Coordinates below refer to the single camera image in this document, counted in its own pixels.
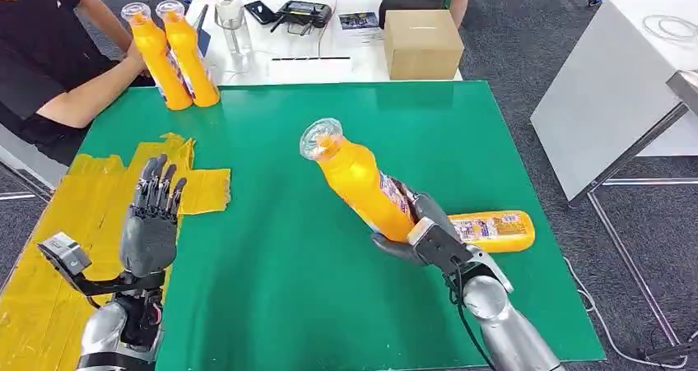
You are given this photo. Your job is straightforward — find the black phone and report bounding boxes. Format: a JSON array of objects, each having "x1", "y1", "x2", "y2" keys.
[{"x1": 244, "y1": 0, "x2": 278, "y2": 26}]

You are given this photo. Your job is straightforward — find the cardboard box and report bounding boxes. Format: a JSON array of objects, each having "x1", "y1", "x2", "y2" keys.
[{"x1": 383, "y1": 9, "x2": 466, "y2": 81}]

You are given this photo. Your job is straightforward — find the white floor cable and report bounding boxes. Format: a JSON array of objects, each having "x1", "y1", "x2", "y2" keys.
[{"x1": 563, "y1": 255, "x2": 698, "y2": 370}]

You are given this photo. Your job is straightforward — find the clear plastic cup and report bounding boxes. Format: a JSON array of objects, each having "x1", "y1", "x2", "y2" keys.
[{"x1": 214, "y1": 0, "x2": 254, "y2": 55}]

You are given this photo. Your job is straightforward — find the black remote controller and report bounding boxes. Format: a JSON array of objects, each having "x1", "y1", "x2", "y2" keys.
[{"x1": 269, "y1": 0, "x2": 333, "y2": 35}]

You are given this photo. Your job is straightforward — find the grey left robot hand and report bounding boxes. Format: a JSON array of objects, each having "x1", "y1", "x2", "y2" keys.
[{"x1": 119, "y1": 154, "x2": 188, "y2": 279}]

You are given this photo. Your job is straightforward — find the coiled white cable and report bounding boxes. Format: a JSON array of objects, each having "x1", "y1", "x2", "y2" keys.
[{"x1": 641, "y1": 14, "x2": 698, "y2": 46}]

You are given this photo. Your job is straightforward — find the green table mat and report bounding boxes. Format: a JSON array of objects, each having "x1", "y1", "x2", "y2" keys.
[{"x1": 76, "y1": 81, "x2": 607, "y2": 371}]

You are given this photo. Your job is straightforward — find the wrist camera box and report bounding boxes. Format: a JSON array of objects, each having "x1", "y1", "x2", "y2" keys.
[
  {"x1": 36, "y1": 232, "x2": 165, "y2": 297},
  {"x1": 407, "y1": 218, "x2": 474, "y2": 274}
]

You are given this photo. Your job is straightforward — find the seated person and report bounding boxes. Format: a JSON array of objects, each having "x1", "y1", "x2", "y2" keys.
[{"x1": 0, "y1": 0, "x2": 157, "y2": 168}]

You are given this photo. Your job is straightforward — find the printed booklet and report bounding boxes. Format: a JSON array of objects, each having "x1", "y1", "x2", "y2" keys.
[{"x1": 338, "y1": 12, "x2": 380, "y2": 31}]

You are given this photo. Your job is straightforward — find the large white side table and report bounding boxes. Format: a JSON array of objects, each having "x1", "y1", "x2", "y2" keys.
[{"x1": 529, "y1": 0, "x2": 698, "y2": 203}]

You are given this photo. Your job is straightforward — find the dark blue tablet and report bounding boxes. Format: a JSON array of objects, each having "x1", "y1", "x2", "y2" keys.
[{"x1": 193, "y1": 4, "x2": 213, "y2": 59}]

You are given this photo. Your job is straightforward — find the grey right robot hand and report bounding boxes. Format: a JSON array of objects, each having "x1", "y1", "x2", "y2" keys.
[{"x1": 370, "y1": 178, "x2": 460, "y2": 266}]

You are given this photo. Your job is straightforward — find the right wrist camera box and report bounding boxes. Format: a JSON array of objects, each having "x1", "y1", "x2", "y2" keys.
[{"x1": 407, "y1": 218, "x2": 474, "y2": 274}]

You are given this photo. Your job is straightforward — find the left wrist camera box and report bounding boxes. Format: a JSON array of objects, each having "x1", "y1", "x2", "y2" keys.
[{"x1": 36, "y1": 232, "x2": 165, "y2": 297}]

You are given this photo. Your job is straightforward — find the orange drink bottle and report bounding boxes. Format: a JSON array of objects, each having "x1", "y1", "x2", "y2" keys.
[
  {"x1": 299, "y1": 118, "x2": 424, "y2": 244},
  {"x1": 155, "y1": 0, "x2": 221, "y2": 109},
  {"x1": 120, "y1": 2, "x2": 194, "y2": 112},
  {"x1": 447, "y1": 210, "x2": 537, "y2": 254}
]

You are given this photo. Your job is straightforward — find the metal table leg frame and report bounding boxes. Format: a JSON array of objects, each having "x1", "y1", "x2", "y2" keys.
[{"x1": 586, "y1": 155, "x2": 698, "y2": 348}]

